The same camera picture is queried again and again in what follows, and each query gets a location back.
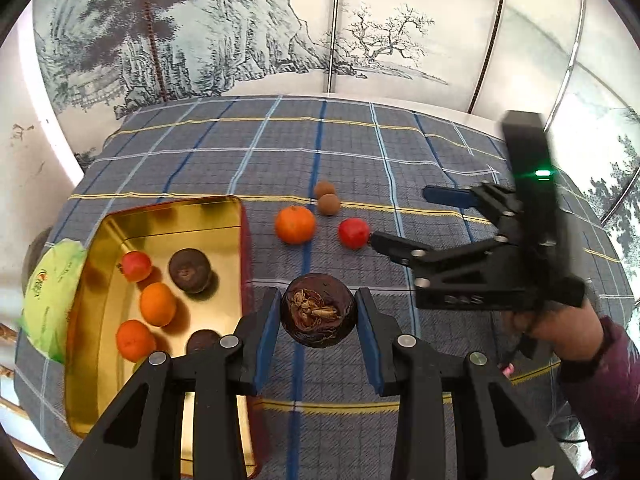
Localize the grey plaid blanket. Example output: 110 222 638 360
15 95 636 480

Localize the green plastic bag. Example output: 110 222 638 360
20 239 88 365

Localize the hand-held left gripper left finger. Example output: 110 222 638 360
59 286 284 480

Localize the landscape painted screen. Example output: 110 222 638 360
30 0 640 231

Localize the red tomato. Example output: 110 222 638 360
118 251 153 282
338 217 372 250

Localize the black cable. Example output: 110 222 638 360
557 435 598 476

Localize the person's right forearm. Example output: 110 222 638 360
555 317 640 476

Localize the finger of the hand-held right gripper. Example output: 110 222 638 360
424 182 524 242
370 231 517 287

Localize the dark brown mangosteen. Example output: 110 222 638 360
168 248 213 295
186 329 223 355
281 273 357 349

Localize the gold and red tin box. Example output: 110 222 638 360
64 196 261 478

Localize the person's right hand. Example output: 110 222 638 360
507 304 617 362

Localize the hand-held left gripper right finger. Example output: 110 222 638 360
354 286 581 480

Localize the orange mandarin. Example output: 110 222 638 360
116 319 157 362
275 206 317 246
139 282 178 327

